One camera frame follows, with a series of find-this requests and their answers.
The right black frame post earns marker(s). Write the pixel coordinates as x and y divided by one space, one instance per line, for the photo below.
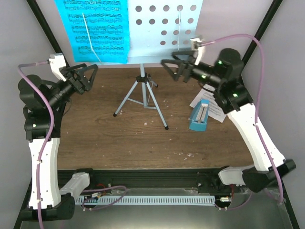
262 28

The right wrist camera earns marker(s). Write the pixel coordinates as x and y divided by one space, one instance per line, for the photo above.
198 48

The white sheet music page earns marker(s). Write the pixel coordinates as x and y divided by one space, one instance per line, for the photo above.
214 111

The blue metronome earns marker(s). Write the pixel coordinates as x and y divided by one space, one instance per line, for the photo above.
199 116

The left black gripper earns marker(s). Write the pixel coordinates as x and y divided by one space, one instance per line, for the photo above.
84 82

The blue sheet music page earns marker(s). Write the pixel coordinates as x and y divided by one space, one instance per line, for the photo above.
98 30

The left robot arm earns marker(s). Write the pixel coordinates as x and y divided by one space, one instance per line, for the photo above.
44 109

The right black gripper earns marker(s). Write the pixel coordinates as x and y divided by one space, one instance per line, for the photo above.
188 64

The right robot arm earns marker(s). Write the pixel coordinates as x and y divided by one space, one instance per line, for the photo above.
235 101

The light blue slotted cable duct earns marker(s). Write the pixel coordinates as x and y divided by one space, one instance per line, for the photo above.
150 200

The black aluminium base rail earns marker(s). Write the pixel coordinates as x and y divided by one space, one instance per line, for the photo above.
205 180

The black frame post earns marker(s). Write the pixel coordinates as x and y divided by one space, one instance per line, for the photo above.
44 25
262 28

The left black frame post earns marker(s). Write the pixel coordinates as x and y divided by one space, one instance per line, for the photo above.
44 25

